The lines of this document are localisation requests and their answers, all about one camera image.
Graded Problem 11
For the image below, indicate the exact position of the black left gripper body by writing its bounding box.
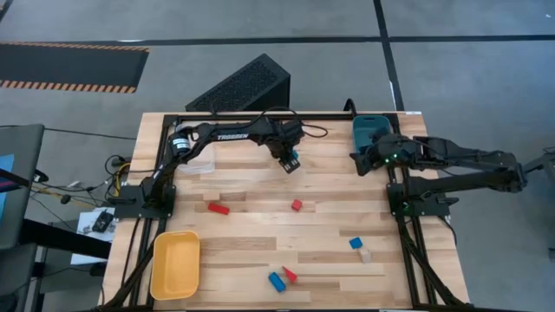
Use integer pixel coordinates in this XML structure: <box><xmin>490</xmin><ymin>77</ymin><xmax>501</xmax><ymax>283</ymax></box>
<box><xmin>266</xmin><ymin>119</ymin><xmax>307</xmax><ymax>162</ymax></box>

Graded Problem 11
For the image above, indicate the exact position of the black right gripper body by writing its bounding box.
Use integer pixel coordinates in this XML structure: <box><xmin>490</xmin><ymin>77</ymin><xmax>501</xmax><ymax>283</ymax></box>
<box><xmin>366</xmin><ymin>136</ymin><xmax>420</xmax><ymax>172</ymax></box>

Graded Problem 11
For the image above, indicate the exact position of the long red block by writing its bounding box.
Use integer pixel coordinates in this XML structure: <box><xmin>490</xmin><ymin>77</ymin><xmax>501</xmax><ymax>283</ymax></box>
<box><xmin>206</xmin><ymin>202</ymin><xmax>231</xmax><ymax>216</ymax></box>

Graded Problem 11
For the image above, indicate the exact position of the teal plastic bin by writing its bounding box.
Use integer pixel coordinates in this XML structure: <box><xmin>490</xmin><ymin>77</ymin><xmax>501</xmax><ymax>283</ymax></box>
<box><xmin>351</xmin><ymin>114</ymin><xmax>394</xmax><ymax>157</ymax></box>

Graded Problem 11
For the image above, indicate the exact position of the black perforated computer case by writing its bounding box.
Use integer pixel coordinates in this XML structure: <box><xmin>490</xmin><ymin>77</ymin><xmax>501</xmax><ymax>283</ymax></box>
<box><xmin>185</xmin><ymin>53</ymin><xmax>291</xmax><ymax>113</ymax></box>

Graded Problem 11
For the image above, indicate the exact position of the clear plastic container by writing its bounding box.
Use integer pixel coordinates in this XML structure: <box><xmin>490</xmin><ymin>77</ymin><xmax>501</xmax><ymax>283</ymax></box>
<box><xmin>174</xmin><ymin>120</ymin><xmax>217</xmax><ymax>175</ymax></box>

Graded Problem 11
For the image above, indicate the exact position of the yellow plastic bin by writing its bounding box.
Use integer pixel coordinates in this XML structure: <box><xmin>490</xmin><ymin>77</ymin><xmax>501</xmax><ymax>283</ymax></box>
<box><xmin>149</xmin><ymin>230</ymin><xmax>202</xmax><ymax>302</ymax></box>

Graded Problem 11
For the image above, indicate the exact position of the grey stand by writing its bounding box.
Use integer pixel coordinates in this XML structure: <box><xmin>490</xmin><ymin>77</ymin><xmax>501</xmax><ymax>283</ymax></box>
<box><xmin>522</xmin><ymin>146</ymin><xmax>555</xmax><ymax>174</ymax></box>

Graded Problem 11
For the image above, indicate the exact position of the small black device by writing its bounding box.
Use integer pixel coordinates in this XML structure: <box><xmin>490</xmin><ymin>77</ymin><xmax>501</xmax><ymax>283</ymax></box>
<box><xmin>91</xmin><ymin>211</ymin><xmax>114</xmax><ymax>234</ymax></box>

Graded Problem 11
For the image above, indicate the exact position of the white paper sheet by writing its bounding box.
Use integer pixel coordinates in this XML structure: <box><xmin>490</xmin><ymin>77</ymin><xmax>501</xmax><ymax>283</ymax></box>
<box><xmin>70</xmin><ymin>206</ymin><xmax>117</xmax><ymax>265</ymax></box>

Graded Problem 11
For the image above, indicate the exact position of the black hazard-striped floor mat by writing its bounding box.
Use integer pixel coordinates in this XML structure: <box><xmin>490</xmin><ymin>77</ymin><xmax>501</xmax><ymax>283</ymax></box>
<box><xmin>0</xmin><ymin>41</ymin><xmax>151</xmax><ymax>94</ymax></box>

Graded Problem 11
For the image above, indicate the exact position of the black desk beam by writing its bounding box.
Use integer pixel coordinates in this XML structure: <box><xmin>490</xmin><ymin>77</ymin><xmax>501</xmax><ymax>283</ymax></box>
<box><xmin>19</xmin><ymin>218</ymin><xmax>113</xmax><ymax>261</ymax></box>

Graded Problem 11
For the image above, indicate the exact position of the grey chair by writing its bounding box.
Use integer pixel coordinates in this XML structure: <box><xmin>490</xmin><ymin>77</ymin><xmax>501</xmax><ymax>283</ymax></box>
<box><xmin>0</xmin><ymin>123</ymin><xmax>46</xmax><ymax>251</ymax></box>

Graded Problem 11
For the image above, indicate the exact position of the blue panel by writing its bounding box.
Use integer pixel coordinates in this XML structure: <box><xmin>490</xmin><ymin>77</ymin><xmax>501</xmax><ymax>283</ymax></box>
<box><xmin>0</xmin><ymin>153</ymin><xmax>16</xmax><ymax>220</ymax></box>

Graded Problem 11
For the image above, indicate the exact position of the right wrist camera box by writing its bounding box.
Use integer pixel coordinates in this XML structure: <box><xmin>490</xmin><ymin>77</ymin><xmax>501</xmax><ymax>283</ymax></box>
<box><xmin>372</xmin><ymin>133</ymin><xmax>402</xmax><ymax>151</ymax></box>

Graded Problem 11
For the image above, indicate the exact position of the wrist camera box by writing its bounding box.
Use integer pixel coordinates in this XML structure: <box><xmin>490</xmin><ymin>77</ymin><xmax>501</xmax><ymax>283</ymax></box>
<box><xmin>372</xmin><ymin>133</ymin><xmax>402</xmax><ymax>151</ymax></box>
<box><xmin>284</xmin><ymin>119</ymin><xmax>306</xmax><ymax>140</ymax></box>

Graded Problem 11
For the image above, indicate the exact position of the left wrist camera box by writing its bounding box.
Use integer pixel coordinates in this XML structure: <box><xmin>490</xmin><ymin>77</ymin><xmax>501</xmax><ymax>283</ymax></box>
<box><xmin>284</xmin><ymin>119</ymin><xmax>306</xmax><ymax>140</ymax></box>

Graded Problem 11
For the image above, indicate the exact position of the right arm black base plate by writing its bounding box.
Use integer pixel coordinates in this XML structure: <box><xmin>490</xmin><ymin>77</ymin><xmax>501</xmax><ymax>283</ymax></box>
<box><xmin>387</xmin><ymin>181</ymin><xmax>460</xmax><ymax>217</ymax></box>

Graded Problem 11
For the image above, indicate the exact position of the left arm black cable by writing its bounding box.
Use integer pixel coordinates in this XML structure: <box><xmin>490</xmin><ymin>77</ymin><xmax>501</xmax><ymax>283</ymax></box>
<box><xmin>258</xmin><ymin>106</ymin><xmax>330</xmax><ymax>140</ymax></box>

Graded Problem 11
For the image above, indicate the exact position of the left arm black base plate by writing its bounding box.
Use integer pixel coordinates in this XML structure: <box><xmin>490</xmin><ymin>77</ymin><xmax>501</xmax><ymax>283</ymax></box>
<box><xmin>113</xmin><ymin>185</ymin><xmax>177</xmax><ymax>219</ymax></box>

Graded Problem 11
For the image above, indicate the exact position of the yellow cable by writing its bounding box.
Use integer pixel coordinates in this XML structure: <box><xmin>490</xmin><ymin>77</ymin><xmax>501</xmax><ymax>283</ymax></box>
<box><xmin>113</xmin><ymin>161</ymin><xmax>132</xmax><ymax>197</ymax></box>

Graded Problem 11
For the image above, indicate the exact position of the black floor cable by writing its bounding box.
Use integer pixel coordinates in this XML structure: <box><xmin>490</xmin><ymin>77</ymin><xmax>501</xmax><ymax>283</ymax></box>
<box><xmin>42</xmin><ymin>127</ymin><xmax>138</xmax><ymax>141</ymax></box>

